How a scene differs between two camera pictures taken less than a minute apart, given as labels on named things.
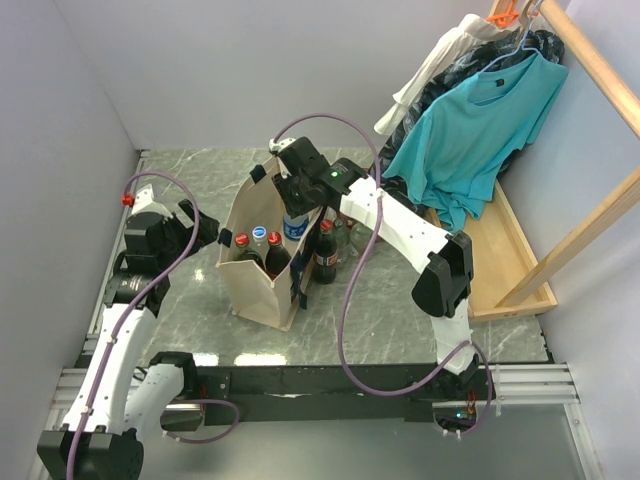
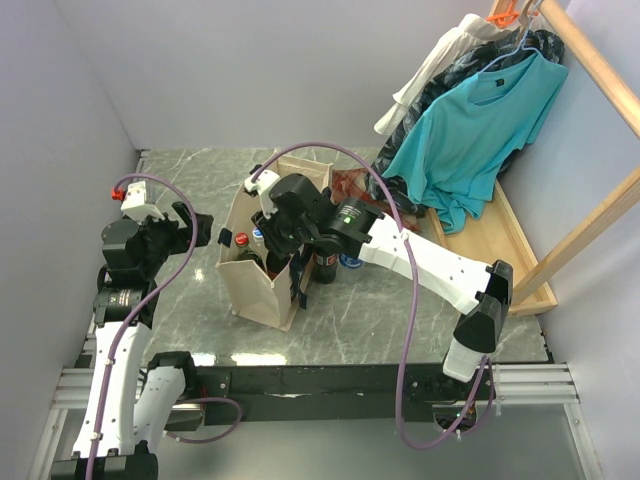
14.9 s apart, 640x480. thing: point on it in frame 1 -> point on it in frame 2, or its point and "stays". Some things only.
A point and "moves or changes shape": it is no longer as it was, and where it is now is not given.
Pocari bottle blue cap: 293,228 moves or changes shape
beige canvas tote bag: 256,203 stays
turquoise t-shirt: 461,146 stays
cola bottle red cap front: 276,257 stays
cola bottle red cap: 325,254 stays
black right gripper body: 293,193 -> 284,237
